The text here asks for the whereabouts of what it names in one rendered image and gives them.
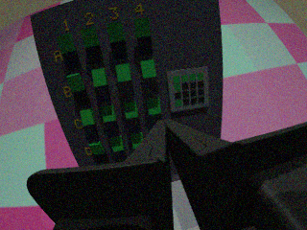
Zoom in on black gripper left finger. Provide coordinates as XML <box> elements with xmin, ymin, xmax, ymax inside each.
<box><xmin>27</xmin><ymin>120</ymin><xmax>174</xmax><ymax>230</ymax></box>

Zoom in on dark grey switch panel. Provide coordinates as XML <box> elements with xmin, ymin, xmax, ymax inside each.
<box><xmin>31</xmin><ymin>0</ymin><xmax>224</xmax><ymax>168</ymax></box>

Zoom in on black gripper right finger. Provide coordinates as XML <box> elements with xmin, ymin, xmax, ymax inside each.
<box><xmin>162</xmin><ymin>119</ymin><xmax>307</xmax><ymax>230</ymax></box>

